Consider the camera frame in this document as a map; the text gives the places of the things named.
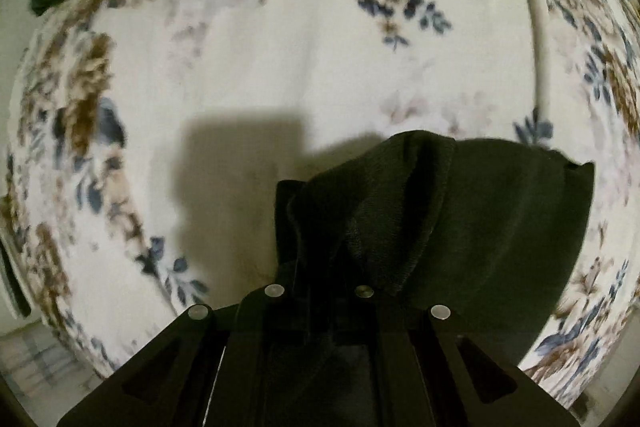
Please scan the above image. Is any black grey striped sweater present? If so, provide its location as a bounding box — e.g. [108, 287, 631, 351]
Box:
[276, 130, 596, 363]

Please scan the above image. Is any floral bed quilt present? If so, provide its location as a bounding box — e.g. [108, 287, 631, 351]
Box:
[1, 0, 639, 407]

